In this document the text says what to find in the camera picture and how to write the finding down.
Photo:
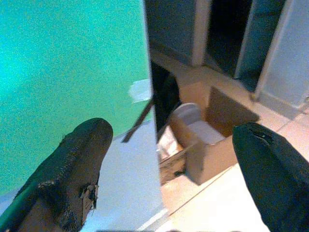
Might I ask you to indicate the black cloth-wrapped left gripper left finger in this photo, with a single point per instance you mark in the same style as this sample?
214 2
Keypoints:
62 174

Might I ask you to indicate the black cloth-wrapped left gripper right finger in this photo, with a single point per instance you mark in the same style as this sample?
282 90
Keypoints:
272 178

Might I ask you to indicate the open brown cardboard box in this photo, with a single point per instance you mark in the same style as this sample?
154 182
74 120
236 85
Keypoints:
210 135

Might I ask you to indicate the thin dark stick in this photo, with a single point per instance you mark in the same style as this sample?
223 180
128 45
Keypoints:
137 123

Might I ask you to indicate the white paper roll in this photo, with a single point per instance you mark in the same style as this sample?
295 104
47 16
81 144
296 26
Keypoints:
187 118

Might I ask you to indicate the white tape patch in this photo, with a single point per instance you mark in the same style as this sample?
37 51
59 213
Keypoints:
140 90

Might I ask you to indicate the grey-blue door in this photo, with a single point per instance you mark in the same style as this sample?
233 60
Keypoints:
253 43

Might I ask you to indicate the white door frame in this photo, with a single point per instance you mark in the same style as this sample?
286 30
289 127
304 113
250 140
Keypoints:
281 55

